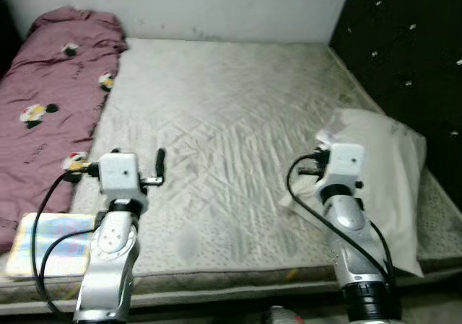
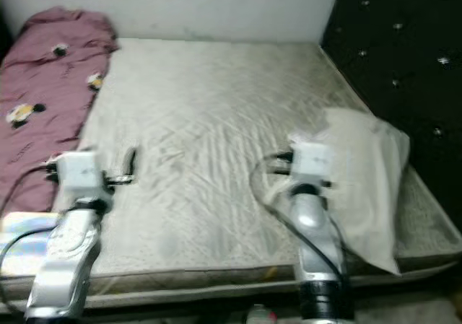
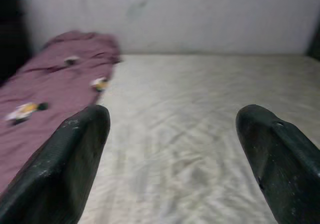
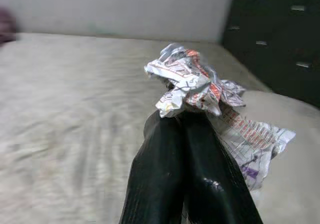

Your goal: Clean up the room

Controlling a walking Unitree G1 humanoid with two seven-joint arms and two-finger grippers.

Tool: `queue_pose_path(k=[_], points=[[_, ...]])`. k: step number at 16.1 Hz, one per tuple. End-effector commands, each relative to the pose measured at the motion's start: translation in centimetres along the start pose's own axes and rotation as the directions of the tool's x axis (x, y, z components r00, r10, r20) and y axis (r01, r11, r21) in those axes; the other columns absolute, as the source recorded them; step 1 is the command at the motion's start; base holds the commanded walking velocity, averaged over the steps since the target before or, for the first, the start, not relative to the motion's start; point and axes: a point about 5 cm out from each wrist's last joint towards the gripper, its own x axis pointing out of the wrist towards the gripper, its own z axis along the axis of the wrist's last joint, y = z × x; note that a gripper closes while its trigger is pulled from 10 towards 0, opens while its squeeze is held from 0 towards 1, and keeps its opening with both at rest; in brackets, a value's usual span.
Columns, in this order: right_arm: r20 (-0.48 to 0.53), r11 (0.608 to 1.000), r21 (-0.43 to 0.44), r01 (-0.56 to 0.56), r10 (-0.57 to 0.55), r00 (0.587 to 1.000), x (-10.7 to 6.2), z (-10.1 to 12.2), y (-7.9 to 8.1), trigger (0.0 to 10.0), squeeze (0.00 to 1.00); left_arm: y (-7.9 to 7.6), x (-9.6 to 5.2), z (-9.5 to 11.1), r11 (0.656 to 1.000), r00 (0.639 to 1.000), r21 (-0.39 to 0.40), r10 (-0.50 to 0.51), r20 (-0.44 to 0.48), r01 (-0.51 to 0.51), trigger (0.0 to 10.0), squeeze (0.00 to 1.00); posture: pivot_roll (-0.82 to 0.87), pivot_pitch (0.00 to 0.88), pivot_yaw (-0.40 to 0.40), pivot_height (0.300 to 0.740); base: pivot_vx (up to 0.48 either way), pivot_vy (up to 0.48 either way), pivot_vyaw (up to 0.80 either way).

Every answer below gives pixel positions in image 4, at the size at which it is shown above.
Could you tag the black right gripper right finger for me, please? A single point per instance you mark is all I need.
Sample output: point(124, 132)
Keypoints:
point(212, 184)

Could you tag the printed paper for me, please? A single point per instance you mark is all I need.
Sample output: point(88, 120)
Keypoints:
point(190, 76)

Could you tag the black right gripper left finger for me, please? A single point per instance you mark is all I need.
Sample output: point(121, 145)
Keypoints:
point(157, 174)

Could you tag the beige quilted mattress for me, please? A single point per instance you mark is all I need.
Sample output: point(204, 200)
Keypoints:
point(75, 109)

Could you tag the black tufted headboard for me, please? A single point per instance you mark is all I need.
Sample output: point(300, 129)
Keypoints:
point(275, 34)

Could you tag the mauve cartoon print blanket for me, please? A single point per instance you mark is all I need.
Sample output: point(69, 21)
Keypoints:
point(6, 27)

